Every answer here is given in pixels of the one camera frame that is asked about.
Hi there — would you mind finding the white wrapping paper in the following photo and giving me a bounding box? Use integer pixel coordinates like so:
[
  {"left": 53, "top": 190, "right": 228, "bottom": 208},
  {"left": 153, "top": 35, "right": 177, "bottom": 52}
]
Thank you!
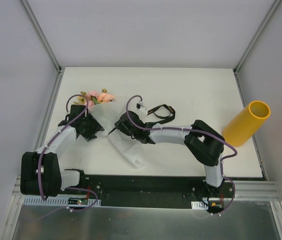
[{"left": 88, "top": 100, "right": 148, "bottom": 169}]

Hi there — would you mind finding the pink yellow flower bouquet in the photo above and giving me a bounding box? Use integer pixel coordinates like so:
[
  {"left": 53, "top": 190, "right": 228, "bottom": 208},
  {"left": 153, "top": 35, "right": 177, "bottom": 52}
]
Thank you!
[{"left": 73, "top": 88, "right": 115, "bottom": 107}]

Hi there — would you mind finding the black ribbon gold lettering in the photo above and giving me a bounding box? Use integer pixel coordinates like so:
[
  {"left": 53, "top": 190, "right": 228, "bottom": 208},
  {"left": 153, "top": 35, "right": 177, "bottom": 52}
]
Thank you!
[{"left": 147, "top": 104, "right": 176, "bottom": 120}]

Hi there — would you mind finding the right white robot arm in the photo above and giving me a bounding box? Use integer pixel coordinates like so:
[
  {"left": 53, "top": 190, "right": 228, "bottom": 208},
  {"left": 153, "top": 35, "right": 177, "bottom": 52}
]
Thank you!
[{"left": 114, "top": 111, "right": 224, "bottom": 198}]

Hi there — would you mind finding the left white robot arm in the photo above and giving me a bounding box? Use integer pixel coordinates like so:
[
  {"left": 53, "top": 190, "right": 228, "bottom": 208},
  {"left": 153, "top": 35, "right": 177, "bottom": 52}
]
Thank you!
[{"left": 20, "top": 104, "right": 104, "bottom": 200}]

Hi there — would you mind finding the yellow cylindrical vase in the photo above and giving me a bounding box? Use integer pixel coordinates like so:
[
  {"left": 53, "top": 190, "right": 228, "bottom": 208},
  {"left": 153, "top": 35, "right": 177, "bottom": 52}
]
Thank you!
[{"left": 222, "top": 100, "right": 271, "bottom": 147}]

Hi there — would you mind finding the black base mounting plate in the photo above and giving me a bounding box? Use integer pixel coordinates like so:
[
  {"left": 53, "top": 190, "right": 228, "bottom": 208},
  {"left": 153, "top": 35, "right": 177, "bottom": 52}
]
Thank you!
[{"left": 79, "top": 175, "right": 234, "bottom": 209}]

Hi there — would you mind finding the left white cable duct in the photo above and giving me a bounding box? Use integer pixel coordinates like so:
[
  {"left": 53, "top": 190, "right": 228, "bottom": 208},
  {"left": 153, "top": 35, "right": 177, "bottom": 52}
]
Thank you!
[{"left": 23, "top": 196, "right": 101, "bottom": 208}]

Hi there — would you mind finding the white cable duct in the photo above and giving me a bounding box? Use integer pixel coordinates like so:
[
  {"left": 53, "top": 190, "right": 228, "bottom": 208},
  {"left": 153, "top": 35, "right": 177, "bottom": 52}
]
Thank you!
[
  {"left": 23, "top": 196, "right": 101, "bottom": 208},
  {"left": 191, "top": 201, "right": 209, "bottom": 210}
]

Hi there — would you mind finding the right white cable duct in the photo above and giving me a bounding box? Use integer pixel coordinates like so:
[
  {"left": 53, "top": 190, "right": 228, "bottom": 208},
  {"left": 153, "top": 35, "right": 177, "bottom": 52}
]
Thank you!
[{"left": 191, "top": 201, "right": 209, "bottom": 210}]

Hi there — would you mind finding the right aluminium frame post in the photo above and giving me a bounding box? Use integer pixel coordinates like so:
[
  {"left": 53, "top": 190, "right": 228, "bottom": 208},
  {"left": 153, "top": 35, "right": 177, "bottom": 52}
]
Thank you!
[{"left": 233, "top": 0, "right": 282, "bottom": 75}]

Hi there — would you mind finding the aluminium frame post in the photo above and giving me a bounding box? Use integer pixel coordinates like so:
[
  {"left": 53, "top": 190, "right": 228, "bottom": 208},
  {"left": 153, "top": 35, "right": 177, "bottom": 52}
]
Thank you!
[
  {"left": 233, "top": 0, "right": 282, "bottom": 75},
  {"left": 19, "top": 0, "right": 62, "bottom": 73}
]

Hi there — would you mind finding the left aluminium frame post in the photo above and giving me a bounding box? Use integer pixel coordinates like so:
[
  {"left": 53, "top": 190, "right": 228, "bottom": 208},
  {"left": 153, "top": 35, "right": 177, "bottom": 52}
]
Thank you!
[{"left": 19, "top": 0, "right": 62, "bottom": 73}]

